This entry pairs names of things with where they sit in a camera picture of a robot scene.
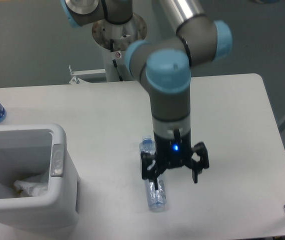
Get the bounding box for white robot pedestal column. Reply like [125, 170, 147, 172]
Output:
[92, 13, 148, 82]

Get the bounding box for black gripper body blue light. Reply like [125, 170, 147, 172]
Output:
[154, 131, 193, 169]

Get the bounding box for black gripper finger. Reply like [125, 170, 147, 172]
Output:
[140, 151, 168, 190]
[184, 141, 210, 184]

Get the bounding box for white plastic trash can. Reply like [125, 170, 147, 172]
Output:
[0, 124, 80, 229]

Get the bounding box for white plastic wrapper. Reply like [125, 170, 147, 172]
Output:
[13, 174, 49, 197]

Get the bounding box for black cable on pedestal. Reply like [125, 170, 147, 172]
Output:
[109, 39, 124, 82]

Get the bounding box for empty clear plastic bottle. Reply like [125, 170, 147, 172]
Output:
[139, 135, 167, 213]

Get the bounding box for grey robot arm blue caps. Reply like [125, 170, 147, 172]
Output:
[61, 0, 233, 183]

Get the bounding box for white metal frame bracket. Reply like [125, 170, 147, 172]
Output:
[68, 65, 107, 85]

